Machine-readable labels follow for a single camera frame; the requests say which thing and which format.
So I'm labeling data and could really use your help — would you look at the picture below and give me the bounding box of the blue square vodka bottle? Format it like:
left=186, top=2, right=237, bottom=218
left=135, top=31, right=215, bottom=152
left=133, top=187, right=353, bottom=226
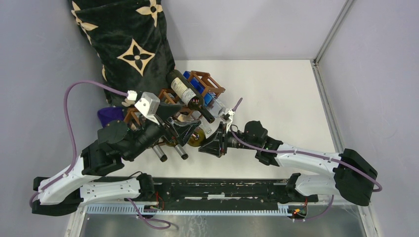
left=183, top=71, right=225, bottom=118

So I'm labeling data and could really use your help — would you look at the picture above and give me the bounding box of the brown wooden wine rack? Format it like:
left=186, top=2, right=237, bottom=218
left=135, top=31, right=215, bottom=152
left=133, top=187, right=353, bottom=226
left=124, top=70, right=226, bottom=146

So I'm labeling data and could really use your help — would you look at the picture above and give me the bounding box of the green wine bottle grey cap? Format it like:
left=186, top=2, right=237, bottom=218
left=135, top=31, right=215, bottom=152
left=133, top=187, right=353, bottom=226
left=187, top=127, right=206, bottom=147

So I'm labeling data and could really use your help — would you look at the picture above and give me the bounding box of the purple cloth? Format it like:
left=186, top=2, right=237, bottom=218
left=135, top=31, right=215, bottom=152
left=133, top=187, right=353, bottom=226
left=97, top=107, right=125, bottom=127

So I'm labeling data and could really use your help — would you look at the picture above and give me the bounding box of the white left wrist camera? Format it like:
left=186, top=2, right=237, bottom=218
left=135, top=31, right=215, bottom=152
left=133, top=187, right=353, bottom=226
left=134, top=92, right=161, bottom=125

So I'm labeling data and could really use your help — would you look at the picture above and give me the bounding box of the green wine bottle black cap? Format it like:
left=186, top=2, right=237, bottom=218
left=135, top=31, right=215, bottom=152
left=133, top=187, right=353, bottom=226
left=166, top=69, right=215, bottom=123

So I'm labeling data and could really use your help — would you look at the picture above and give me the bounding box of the grey aluminium wall rail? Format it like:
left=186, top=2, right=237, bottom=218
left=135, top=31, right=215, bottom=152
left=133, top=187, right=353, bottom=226
left=312, top=0, right=356, bottom=66

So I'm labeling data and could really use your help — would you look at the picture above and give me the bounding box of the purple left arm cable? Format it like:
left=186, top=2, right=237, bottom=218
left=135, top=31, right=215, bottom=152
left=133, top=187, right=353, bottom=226
left=29, top=80, right=172, bottom=230

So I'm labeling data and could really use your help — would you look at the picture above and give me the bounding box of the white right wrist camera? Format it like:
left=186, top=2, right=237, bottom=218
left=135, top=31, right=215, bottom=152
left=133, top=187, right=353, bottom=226
left=220, top=108, right=235, bottom=123

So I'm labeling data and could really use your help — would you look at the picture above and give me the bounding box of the black floral plush blanket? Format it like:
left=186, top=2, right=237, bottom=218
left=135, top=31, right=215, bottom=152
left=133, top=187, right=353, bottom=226
left=68, top=0, right=175, bottom=95

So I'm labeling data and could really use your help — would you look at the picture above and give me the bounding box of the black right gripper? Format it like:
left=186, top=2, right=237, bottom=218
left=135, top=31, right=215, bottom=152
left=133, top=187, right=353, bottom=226
left=199, top=121, right=259, bottom=157

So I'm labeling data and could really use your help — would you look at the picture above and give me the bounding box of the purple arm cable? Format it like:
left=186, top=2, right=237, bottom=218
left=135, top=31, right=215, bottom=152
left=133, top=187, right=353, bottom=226
left=29, top=80, right=172, bottom=230
left=229, top=97, right=383, bottom=221

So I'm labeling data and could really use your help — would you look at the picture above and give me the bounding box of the tall clear glass bottle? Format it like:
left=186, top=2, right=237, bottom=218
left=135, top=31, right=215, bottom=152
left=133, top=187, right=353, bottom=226
left=192, top=111, right=212, bottom=135

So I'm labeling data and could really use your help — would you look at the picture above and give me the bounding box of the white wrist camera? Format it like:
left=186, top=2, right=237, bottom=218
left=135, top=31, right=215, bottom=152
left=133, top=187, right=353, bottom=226
left=134, top=92, right=161, bottom=125
left=220, top=108, right=235, bottom=123

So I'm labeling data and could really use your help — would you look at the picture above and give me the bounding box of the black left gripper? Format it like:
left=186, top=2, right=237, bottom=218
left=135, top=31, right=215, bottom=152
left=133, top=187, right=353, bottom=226
left=126, top=103, right=203, bottom=161

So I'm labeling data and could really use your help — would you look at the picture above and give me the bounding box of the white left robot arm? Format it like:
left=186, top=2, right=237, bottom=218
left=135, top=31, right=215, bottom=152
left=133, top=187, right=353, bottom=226
left=31, top=103, right=200, bottom=216

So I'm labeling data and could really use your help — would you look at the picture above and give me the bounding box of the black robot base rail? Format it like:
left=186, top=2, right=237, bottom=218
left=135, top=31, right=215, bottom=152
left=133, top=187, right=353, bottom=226
left=133, top=177, right=319, bottom=211

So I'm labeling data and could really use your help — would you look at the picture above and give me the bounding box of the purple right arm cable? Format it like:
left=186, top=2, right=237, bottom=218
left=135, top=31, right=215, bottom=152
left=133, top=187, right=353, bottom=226
left=229, top=97, right=383, bottom=221

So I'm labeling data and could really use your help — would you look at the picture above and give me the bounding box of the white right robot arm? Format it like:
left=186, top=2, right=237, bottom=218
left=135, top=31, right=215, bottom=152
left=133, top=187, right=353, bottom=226
left=199, top=120, right=383, bottom=206

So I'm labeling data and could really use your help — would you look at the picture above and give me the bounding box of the grey slotted cable duct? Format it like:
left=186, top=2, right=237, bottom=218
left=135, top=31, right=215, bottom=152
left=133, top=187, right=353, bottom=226
left=86, top=203, right=294, bottom=217

